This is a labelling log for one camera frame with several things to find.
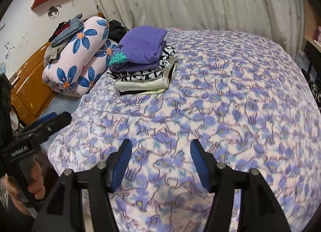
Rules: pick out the wooden shelf unit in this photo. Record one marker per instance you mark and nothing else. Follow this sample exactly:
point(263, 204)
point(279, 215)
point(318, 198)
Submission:
point(311, 21)

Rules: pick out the cream folded garment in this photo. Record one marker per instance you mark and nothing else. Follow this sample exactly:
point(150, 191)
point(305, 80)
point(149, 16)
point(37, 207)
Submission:
point(140, 85)

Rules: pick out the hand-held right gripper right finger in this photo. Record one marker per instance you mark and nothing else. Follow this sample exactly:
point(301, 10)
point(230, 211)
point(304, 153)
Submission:
point(200, 168)

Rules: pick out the black and white printed garment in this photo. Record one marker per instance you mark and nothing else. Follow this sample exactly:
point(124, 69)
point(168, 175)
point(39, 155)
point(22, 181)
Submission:
point(150, 75)

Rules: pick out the denim garment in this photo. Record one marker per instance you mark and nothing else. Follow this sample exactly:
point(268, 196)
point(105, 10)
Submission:
point(72, 30)

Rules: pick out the purple cat print blanket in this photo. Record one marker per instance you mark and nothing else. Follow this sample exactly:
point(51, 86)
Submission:
point(225, 101)

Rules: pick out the black and white patterned cloth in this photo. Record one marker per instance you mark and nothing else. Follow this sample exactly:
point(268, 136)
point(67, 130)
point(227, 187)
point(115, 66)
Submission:
point(316, 91)

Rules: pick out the light green folded garment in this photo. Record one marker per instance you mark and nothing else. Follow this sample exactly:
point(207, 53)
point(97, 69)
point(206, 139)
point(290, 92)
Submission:
point(155, 91)

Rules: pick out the wooden headboard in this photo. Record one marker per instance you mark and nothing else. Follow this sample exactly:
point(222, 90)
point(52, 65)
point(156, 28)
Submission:
point(32, 83)

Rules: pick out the grey blue bed sheet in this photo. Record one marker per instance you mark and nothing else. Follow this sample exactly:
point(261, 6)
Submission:
point(60, 109)

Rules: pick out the red and black garment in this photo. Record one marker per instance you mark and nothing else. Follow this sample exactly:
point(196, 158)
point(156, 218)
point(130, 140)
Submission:
point(60, 30)

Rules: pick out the face wall sticker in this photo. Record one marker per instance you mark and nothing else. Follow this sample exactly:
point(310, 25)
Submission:
point(54, 12)

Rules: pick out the person's left hand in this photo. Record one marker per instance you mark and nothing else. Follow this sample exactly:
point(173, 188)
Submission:
point(37, 181)

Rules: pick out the pink drawer box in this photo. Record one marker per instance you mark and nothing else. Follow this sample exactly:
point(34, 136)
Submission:
point(317, 33)

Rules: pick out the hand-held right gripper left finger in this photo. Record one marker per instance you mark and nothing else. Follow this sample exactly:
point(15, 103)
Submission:
point(120, 168)

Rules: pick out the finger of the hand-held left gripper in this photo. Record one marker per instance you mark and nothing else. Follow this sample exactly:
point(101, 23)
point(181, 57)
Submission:
point(60, 121)
point(45, 119)

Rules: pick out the grey garment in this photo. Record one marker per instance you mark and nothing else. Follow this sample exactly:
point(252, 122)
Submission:
point(51, 55)

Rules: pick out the blue flower print quilt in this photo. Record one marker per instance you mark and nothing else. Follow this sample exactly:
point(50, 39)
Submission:
point(80, 58)

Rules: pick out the purple zip hoodie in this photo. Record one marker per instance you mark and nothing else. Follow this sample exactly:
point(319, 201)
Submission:
point(140, 43)

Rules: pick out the white box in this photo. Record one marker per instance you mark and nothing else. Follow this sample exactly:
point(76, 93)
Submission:
point(301, 61)

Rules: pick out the black bag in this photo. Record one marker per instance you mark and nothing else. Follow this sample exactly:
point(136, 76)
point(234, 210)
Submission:
point(313, 58)

